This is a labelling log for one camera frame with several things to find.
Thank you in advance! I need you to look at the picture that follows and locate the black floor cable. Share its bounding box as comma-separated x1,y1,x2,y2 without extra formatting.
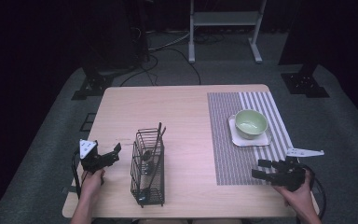
166,47,202,86
119,53,159,88

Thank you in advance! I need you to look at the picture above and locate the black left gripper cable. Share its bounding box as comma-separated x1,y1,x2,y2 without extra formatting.
71,148,84,200

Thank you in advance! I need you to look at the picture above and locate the striped grey placemat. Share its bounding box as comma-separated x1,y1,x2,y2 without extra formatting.
207,91,295,187

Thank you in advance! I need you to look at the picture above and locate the grey floor cable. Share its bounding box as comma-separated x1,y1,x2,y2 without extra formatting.
147,31,190,52

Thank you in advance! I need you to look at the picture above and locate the black tape square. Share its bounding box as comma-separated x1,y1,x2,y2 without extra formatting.
79,112,98,133

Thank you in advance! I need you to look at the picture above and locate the white square plate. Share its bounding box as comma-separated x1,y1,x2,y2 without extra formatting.
227,114,273,148

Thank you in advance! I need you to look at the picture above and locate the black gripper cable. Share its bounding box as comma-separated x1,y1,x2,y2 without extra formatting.
71,148,84,200
304,164,327,220

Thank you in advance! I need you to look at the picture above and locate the black wire cutlery rack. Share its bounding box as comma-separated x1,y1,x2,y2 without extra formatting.
130,127,166,208

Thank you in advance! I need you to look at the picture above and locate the dark spoon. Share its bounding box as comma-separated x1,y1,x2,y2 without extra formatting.
141,149,154,175

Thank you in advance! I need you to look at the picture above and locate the person's left hand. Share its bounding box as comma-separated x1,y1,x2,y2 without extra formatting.
79,168,106,201

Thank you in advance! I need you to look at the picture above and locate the green bowl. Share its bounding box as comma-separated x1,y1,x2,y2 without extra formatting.
234,108,269,141

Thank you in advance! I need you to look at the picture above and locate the person's right hand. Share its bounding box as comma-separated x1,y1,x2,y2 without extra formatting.
272,169,316,216

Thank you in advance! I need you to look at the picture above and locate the black stand base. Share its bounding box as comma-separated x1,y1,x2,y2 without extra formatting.
71,59,116,102
281,62,331,99

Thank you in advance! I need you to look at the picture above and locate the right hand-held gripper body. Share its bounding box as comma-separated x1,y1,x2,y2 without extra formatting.
272,147,325,192

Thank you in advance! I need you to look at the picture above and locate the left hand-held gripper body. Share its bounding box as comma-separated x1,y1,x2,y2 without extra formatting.
79,139,107,175

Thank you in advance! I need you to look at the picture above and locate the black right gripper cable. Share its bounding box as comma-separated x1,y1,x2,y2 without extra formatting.
304,164,327,220

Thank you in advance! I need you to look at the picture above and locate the black chopstick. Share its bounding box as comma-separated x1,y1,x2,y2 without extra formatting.
148,121,163,190
151,126,167,176

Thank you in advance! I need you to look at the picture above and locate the white metal stand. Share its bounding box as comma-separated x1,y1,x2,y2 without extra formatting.
187,0,268,65

